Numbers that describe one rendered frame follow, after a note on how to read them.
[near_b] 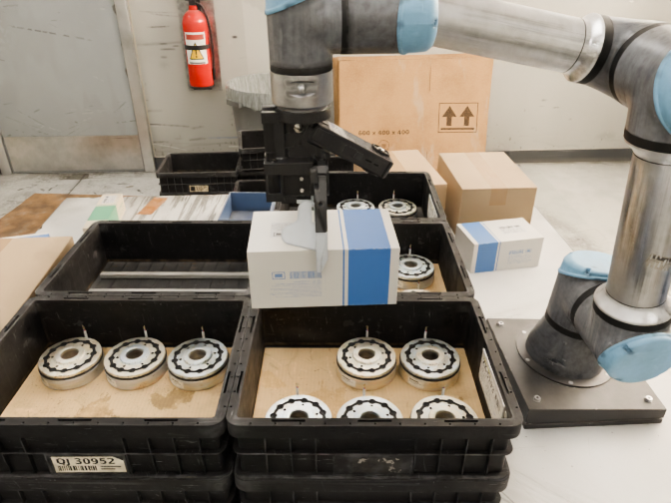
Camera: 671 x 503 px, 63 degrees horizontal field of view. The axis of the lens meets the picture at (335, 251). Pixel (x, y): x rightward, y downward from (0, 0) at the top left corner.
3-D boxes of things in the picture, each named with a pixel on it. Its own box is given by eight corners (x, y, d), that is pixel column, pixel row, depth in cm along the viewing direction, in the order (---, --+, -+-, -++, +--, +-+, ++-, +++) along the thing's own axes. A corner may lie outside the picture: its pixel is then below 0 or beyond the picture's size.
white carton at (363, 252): (384, 259, 87) (387, 208, 82) (396, 303, 76) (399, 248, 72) (258, 263, 86) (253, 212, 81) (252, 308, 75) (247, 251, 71)
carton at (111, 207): (108, 245, 161) (104, 227, 158) (87, 247, 160) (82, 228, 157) (125, 210, 182) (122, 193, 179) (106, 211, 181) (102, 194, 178)
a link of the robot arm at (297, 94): (331, 62, 69) (334, 77, 62) (331, 99, 71) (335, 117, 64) (271, 63, 69) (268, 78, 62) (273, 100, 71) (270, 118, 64)
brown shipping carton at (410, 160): (441, 232, 168) (447, 184, 160) (371, 238, 165) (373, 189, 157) (413, 193, 194) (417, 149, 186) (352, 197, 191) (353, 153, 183)
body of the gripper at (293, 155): (270, 185, 77) (263, 98, 71) (331, 183, 77) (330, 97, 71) (267, 208, 70) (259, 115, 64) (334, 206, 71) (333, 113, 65)
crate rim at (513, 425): (475, 306, 99) (476, 296, 98) (523, 439, 73) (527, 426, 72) (255, 306, 99) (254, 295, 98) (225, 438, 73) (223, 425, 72)
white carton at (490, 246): (469, 273, 148) (474, 245, 143) (452, 251, 158) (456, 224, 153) (538, 265, 151) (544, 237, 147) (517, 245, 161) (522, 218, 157)
